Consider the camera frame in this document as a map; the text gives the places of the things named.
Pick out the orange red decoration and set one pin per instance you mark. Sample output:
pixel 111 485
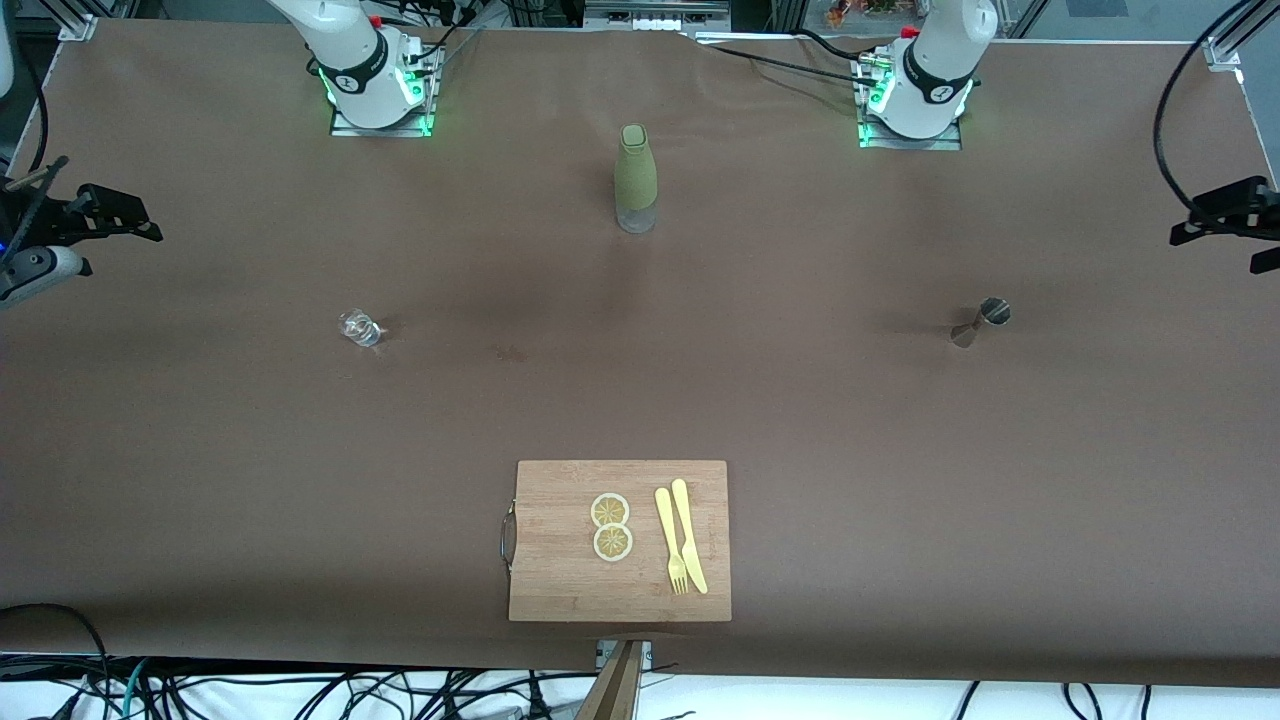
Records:
pixel 870 10

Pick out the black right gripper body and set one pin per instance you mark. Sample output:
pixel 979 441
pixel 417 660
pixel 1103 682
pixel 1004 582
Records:
pixel 70 215

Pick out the metal table edge bracket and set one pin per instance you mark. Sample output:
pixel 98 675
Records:
pixel 645 652

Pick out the wooden post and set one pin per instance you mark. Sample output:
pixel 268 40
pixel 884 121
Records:
pixel 612 690

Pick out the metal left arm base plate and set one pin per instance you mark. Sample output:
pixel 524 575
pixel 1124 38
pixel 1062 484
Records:
pixel 870 135

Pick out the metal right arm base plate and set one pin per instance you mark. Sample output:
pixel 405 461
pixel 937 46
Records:
pixel 425 100

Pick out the brown table cover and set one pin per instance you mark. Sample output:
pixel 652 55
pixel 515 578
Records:
pixel 800 400

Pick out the metal jigger measuring cup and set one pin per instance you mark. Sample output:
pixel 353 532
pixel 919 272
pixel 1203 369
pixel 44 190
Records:
pixel 983 321

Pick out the white power strip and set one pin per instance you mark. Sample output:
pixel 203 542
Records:
pixel 650 22

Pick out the aluminium corner bracket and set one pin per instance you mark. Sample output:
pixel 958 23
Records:
pixel 75 25
pixel 1228 48

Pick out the lemon slice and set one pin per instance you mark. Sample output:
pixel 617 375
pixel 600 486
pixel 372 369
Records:
pixel 613 542
pixel 610 510

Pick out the green sleeved glass bottle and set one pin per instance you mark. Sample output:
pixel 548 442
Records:
pixel 635 175

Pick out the clear glass shaker cup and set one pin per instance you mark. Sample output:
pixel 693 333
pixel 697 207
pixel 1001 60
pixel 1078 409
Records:
pixel 360 327

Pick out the yellow plastic fork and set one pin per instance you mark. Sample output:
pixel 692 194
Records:
pixel 668 530

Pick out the yellow plastic knife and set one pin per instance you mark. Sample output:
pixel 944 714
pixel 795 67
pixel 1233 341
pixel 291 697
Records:
pixel 688 540

